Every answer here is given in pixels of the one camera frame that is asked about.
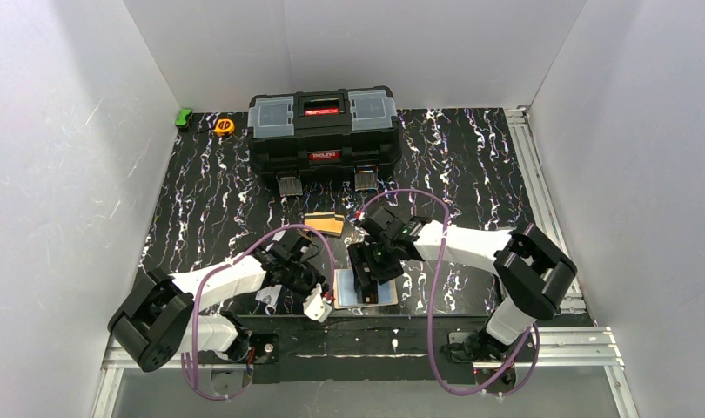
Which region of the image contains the gold card stack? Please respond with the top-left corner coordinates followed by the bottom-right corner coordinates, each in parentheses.
top-left (304, 212), bottom-right (346, 238)

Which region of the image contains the yellow tape measure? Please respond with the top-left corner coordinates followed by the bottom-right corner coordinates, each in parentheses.
top-left (213, 118), bottom-right (236, 137)

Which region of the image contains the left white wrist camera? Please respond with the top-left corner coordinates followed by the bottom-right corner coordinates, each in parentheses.
top-left (303, 284), bottom-right (333, 323)

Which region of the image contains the black toolbox with clear lids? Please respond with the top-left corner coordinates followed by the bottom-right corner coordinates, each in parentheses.
top-left (246, 85), bottom-right (403, 197)

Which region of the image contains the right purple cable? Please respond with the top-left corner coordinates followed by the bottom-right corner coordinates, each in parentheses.
top-left (357, 188), bottom-right (541, 397)

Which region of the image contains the green plastic object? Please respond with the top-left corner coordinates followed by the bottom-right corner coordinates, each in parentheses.
top-left (174, 108), bottom-right (193, 130)

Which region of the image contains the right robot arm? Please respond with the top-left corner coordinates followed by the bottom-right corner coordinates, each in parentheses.
top-left (347, 207), bottom-right (578, 346)

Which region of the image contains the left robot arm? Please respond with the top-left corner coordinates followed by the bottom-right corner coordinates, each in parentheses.
top-left (107, 224), bottom-right (332, 372)

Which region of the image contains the front aluminium rail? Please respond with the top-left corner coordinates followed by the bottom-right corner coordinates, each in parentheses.
top-left (90, 327), bottom-right (639, 418)

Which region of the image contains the tan card holder with sleeves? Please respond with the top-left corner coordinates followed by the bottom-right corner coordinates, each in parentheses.
top-left (333, 268), bottom-right (399, 309)

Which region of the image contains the white aluminium table rail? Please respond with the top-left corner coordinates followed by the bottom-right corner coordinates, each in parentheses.
top-left (504, 106), bottom-right (584, 301)

